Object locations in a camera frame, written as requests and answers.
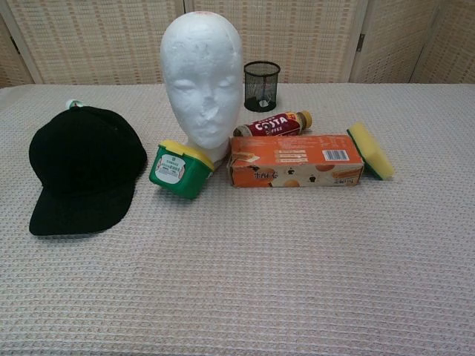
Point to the black baseball cap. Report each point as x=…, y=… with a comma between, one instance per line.
x=81, y=163

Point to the white foam mannequin head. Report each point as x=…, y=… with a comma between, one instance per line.
x=202, y=74

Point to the green tub with yellow lid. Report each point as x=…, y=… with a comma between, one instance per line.
x=178, y=172

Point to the orange biscuit box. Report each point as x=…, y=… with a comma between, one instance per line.
x=297, y=159

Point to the Costa coffee bottle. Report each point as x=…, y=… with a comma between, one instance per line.
x=274, y=125

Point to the beige waffle tablecloth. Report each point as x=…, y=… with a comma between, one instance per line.
x=237, y=267

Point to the black mesh pen holder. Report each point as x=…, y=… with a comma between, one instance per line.
x=261, y=87

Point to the yellow and green sponge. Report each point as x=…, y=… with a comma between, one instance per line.
x=373, y=150

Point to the small white green bottle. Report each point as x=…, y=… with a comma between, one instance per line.
x=73, y=104

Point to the woven folding screen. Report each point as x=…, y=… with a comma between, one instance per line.
x=111, y=41

